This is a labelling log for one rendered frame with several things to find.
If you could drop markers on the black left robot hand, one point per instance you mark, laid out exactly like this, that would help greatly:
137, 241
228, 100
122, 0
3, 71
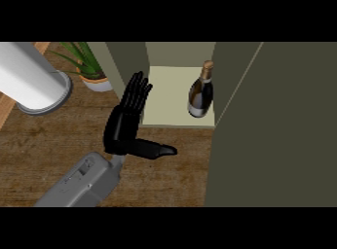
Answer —
124, 123

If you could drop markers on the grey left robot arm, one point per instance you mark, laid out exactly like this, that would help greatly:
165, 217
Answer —
84, 184

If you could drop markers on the dark wine bottle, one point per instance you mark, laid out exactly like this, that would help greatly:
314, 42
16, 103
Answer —
200, 94

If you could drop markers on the olive green cabinet door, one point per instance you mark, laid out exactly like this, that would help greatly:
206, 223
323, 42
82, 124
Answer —
282, 126

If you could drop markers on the grey paper towel holder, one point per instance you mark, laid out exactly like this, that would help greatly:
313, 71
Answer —
57, 103

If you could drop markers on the green potted plant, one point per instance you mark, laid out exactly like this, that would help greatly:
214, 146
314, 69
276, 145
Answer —
88, 66

